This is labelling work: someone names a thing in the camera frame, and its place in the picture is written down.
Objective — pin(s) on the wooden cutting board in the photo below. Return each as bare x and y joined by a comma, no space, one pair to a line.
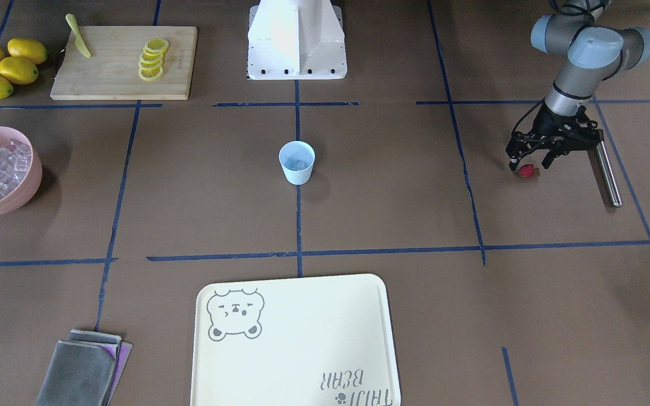
111,72

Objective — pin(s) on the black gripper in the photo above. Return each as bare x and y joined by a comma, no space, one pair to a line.
547,120

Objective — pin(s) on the lemon slices row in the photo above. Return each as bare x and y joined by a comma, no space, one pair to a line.
152,59

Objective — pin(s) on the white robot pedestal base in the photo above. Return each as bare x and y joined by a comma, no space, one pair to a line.
296,40

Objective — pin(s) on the yellow lemon middle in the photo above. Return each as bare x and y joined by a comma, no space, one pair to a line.
18,70

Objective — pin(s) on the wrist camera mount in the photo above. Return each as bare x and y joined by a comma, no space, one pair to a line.
583,139

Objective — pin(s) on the light blue plastic cup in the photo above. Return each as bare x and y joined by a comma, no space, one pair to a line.
297,160

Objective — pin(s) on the purple folded cloth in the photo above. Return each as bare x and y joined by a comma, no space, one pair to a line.
122,358

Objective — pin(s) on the yellow plastic knife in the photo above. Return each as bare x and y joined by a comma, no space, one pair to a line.
79,42

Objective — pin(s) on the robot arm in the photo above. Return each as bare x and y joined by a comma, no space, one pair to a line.
592,54

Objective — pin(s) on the pink bowl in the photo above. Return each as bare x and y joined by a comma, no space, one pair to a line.
25,191

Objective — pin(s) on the grey folded cloth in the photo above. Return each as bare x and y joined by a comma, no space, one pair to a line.
82,369

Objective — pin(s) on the cream bear serving tray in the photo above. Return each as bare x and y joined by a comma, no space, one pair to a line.
301,341

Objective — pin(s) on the steel muddler black tip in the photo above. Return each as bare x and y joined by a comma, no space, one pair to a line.
606,176

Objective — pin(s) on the red strawberry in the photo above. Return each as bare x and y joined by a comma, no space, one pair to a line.
527,171

